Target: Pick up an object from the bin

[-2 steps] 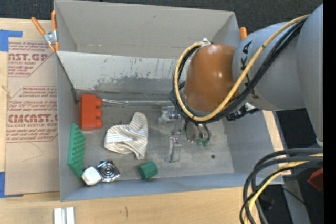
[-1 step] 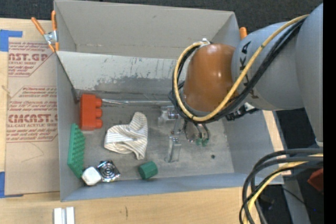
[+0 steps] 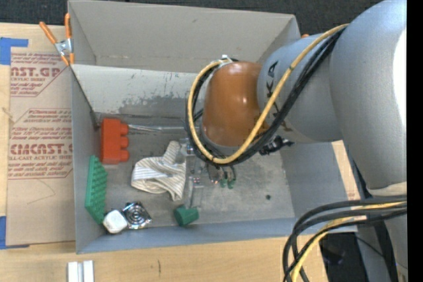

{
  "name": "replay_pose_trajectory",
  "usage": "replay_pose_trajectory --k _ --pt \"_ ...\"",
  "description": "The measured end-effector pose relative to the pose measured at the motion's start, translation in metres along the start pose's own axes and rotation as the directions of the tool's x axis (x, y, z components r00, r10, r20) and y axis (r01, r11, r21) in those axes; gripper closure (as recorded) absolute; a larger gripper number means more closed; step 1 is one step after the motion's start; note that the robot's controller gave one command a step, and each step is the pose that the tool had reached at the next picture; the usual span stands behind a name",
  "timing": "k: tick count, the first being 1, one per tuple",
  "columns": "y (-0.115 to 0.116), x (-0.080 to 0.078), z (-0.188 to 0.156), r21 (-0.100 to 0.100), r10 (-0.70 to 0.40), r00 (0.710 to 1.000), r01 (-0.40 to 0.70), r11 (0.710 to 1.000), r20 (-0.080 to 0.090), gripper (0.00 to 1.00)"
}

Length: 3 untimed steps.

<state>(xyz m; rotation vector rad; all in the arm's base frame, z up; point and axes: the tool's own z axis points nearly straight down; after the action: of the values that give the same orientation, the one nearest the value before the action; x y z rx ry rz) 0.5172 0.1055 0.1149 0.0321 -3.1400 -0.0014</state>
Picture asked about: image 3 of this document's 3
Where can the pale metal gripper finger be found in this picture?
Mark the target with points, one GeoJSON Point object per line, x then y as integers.
{"type": "Point", "coordinates": [190, 190]}
{"type": "Point", "coordinates": [199, 196]}

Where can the small green cup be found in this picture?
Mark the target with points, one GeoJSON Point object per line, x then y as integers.
{"type": "Point", "coordinates": [185, 216]}

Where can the striped beige cloth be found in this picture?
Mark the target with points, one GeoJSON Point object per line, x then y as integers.
{"type": "Point", "coordinates": [155, 175]}

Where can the shiny silver metal disc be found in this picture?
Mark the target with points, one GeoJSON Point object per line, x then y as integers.
{"type": "Point", "coordinates": [136, 215]}

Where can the clear plastic tube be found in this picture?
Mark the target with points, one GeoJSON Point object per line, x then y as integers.
{"type": "Point", "coordinates": [145, 128]}

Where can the white rounded square box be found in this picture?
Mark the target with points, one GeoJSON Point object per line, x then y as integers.
{"type": "Point", "coordinates": [114, 222]}

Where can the red toy building block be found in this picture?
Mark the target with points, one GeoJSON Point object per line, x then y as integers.
{"type": "Point", "coordinates": [112, 142]}

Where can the green studded flat plate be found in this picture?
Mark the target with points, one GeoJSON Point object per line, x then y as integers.
{"type": "Point", "coordinates": [96, 188]}

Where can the grey metal bin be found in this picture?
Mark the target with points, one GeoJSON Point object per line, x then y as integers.
{"type": "Point", "coordinates": [148, 92]}

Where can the brown cardboard board red print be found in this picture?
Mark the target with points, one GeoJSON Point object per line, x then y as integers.
{"type": "Point", "coordinates": [39, 195]}

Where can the black cylinder on white bracket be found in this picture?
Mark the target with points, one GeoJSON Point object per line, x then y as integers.
{"type": "Point", "coordinates": [277, 145]}

